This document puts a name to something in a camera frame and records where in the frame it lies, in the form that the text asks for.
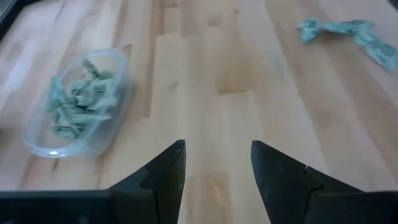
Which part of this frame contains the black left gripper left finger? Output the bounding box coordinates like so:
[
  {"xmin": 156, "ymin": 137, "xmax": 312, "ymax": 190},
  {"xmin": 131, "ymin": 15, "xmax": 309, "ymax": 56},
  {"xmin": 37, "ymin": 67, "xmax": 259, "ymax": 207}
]
[{"xmin": 108, "ymin": 139, "xmax": 187, "ymax": 224}]

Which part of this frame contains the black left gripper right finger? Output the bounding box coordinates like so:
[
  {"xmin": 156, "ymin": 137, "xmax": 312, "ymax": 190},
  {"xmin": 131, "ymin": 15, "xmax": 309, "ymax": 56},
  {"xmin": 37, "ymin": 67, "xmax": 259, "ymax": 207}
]
[{"xmin": 251, "ymin": 139, "xmax": 366, "ymax": 224}]

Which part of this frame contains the pile of packets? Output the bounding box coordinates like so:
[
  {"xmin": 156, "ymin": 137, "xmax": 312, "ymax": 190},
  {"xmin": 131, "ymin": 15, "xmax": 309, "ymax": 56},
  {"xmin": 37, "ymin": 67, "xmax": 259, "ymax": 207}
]
[{"xmin": 354, "ymin": 29, "xmax": 398, "ymax": 73}]

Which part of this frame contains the large clear plastic container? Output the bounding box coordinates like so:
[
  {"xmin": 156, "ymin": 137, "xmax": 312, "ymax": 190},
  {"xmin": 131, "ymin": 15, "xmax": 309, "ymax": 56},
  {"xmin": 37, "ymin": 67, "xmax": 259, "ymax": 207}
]
[{"xmin": 22, "ymin": 48, "xmax": 135, "ymax": 159}]

